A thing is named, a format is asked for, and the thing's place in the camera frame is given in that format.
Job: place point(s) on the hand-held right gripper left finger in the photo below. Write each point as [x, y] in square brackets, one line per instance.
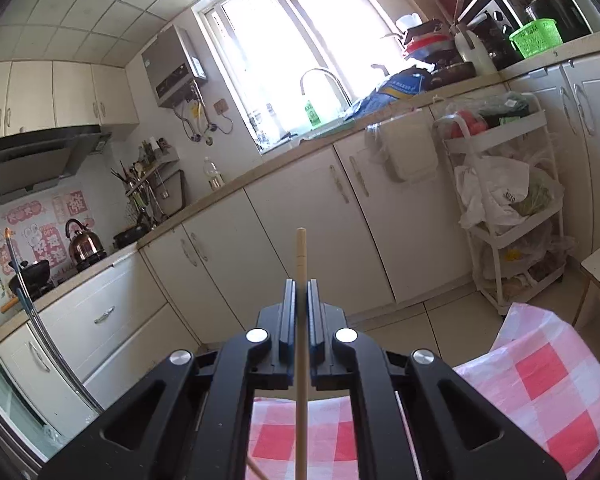
[290, 310]

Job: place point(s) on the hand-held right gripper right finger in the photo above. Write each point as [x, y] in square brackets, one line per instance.
[314, 310]

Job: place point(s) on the light wooden chopstick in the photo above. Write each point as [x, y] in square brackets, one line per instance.
[301, 260]
[255, 471]

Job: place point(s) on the white base cabinets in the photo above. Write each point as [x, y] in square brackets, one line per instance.
[290, 220]

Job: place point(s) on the clear water bottle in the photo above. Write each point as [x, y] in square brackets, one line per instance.
[212, 175]

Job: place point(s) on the hanging cutting board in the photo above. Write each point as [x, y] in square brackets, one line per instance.
[172, 192]

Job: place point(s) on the black frying pan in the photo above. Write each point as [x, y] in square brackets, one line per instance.
[130, 236]

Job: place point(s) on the white hanging bin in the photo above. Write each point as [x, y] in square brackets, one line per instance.
[410, 150]

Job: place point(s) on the green dish soap bottle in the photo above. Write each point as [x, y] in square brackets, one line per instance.
[312, 116]

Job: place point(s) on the white plastic bag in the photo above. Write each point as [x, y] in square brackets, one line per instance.
[490, 190]

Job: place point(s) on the steel kettle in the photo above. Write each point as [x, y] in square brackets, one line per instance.
[85, 246]

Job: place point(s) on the blue printed bag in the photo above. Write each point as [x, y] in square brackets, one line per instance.
[395, 90]

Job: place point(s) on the pink checkered tablecloth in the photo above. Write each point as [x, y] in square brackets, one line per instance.
[540, 375]

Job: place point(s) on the metal pole with orange tip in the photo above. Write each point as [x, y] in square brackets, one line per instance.
[55, 345]

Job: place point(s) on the chrome sink faucet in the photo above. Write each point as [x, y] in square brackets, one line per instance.
[321, 70]

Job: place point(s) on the bag of red tomatoes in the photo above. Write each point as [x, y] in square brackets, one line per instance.
[467, 124]

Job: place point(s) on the kitchen window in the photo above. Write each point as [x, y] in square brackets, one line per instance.
[280, 60]

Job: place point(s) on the black wok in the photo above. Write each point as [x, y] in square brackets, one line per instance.
[32, 272]

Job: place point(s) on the white trolley cart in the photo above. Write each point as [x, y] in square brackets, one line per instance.
[500, 127]

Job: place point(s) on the silver water heater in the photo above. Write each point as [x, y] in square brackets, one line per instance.
[172, 67]

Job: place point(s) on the dark shallow pan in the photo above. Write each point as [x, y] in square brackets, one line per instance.
[452, 74]

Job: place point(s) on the stack of red bowls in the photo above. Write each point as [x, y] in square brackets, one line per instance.
[425, 42]

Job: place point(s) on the white plastic jug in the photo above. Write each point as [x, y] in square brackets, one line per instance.
[472, 55]

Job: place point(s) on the grey range hood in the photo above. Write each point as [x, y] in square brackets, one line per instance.
[25, 165]

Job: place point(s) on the white upper cabinets by hood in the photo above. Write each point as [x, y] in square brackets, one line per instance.
[55, 95]

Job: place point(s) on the green plastic basket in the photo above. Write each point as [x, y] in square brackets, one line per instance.
[537, 40]

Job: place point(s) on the wall utensil rack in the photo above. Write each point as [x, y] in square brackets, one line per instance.
[145, 170]

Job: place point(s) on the wall power outlet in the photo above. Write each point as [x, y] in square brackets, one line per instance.
[222, 107]

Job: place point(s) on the pink wall stickers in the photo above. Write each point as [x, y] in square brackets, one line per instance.
[45, 240]

